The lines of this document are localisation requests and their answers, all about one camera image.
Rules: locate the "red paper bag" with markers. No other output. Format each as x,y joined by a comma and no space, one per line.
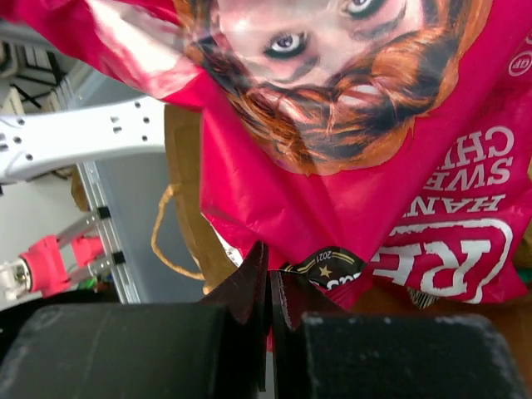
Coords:
182,147

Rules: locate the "pink REAL chips bag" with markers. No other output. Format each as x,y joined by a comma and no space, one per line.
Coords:
360,140

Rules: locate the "aluminium mounting rail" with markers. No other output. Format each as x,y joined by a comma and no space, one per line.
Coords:
106,229

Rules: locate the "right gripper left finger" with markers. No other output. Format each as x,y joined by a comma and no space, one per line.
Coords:
214,348

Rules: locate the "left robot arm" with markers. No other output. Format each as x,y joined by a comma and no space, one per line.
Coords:
33,145

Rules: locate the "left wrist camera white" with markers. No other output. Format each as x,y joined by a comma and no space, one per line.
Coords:
16,279

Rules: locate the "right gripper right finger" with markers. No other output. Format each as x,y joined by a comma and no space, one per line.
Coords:
322,351

